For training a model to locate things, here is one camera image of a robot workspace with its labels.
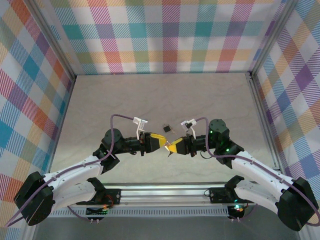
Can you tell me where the black controller board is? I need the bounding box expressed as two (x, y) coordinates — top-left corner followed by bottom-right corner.
(85, 205), (109, 216)
(227, 204), (245, 219)

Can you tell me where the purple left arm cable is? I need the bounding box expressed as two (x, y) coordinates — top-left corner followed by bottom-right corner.
(3, 113), (136, 228)

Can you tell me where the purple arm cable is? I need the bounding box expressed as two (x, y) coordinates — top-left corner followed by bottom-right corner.
(194, 116), (320, 226)
(3, 113), (136, 228)

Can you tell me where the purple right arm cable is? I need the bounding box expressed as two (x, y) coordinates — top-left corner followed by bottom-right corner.
(194, 116), (320, 226)

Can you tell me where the aluminium side rail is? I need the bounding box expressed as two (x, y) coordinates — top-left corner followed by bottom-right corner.
(245, 71), (282, 176)
(48, 74), (77, 176)

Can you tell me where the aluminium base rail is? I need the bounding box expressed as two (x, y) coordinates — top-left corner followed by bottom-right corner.
(52, 183), (280, 209)

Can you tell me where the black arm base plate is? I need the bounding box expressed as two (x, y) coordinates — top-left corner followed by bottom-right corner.
(94, 188), (123, 206)
(209, 186), (256, 205)

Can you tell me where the white slotted cable duct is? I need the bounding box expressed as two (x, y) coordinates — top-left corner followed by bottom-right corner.
(49, 208), (230, 219)

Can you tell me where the orange wire bundle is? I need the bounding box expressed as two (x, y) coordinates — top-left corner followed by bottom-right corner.
(102, 193), (118, 209)

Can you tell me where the aluminium frame post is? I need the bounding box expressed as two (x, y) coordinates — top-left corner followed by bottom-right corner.
(248, 0), (300, 78)
(30, 0), (77, 81)

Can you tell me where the aluminium frame leg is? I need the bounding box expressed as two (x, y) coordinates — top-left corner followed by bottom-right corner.
(294, 229), (311, 240)
(23, 224), (38, 240)

